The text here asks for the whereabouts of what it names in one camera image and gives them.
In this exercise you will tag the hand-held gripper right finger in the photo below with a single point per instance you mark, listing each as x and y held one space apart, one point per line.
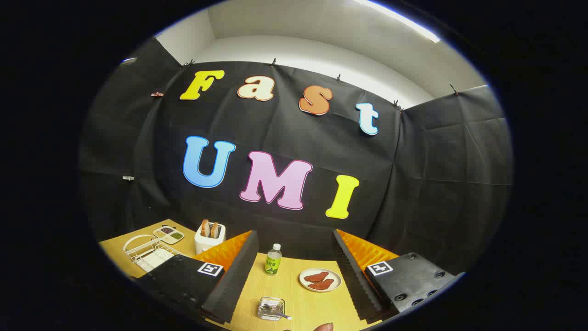
351 276

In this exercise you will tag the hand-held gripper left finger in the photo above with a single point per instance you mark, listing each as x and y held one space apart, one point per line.
239 276

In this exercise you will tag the metal spoon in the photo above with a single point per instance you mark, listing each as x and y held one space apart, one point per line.
280 314

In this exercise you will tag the white dish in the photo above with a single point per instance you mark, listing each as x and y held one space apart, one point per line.
337 278

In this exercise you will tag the red meat piece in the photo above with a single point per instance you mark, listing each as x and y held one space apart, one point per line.
316 276
321 284

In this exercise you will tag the green label drink bottle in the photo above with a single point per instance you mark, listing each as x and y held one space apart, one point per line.
273 263

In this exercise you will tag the white toaster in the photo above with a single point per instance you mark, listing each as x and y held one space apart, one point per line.
209 244

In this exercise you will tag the bread slice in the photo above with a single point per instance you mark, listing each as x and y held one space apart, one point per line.
205 228
214 230

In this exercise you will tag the divided tray of grains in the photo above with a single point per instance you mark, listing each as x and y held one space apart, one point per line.
169 234

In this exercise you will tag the black backdrop cloth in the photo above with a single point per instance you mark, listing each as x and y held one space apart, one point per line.
285 133

